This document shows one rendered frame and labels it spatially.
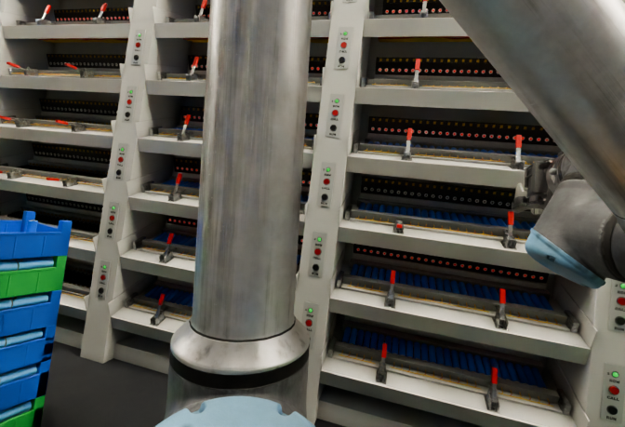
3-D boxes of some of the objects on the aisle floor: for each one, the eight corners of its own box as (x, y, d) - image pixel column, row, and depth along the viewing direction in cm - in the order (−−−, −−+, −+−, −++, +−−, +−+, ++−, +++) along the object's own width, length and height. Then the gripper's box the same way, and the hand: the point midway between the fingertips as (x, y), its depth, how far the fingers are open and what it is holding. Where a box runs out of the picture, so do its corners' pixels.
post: (312, 427, 87) (391, -198, 94) (280, 417, 89) (358, -193, 96) (327, 388, 107) (391, -127, 113) (300, 381, 109) (364, -125, 116)
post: (102, 364, 104) (180, -161, 111) (79, 356, 107) (157, -156, 114) (148, 340, 124) (212, -105, 131) (127, 335, 126) (192, -102, 133)
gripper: (613, 153, 54) (551, 185, 74) (538, 148, 56) (498, 180, 77) (613, 205, 52) (550, 222, 72) (537, 196, 55) (497, 216, 75)
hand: (525, 211), depth 73 cm, fingers open, 3 cm apart
